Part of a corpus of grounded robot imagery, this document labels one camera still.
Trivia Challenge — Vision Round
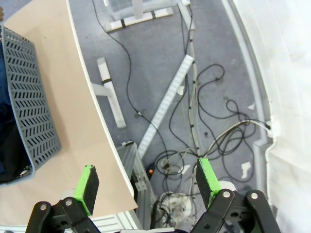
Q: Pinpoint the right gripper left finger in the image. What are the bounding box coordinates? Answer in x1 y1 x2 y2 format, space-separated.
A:
25 165 103 233

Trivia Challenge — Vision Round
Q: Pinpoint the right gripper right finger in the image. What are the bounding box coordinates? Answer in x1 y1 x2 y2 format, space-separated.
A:
191 157 280 233

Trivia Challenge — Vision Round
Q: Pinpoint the black garment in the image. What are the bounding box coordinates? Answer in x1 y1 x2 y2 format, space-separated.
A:
0 137 33 184

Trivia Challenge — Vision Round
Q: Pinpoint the navy blue garment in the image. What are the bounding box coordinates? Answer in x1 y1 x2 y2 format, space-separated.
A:
0 43 15 138

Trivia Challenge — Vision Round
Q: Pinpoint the long white power strip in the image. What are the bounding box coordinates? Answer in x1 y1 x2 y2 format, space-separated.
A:
137 54 195 157

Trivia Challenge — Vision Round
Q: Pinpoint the grey plastic lattice basket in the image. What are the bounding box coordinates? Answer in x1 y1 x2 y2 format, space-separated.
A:
0 26 62 186

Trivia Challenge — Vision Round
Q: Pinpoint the white side table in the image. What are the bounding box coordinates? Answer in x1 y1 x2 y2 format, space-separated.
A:
104 0 174 33

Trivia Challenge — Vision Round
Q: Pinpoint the coiled white cable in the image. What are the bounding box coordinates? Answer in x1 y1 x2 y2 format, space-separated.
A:
155 191 196 225

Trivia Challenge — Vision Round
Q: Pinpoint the aluminium profile frame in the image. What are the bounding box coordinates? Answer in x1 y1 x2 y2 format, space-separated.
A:
116 142 157 230

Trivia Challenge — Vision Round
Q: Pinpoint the black switch with orange button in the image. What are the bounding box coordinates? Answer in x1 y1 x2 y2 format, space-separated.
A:
145 164 156 181

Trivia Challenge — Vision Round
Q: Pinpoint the white wall cable trunking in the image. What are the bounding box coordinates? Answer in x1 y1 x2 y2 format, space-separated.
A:
252 114 280 194

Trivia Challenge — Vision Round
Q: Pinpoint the white table leg frame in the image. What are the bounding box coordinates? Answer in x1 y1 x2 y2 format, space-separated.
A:
91 57 127 129

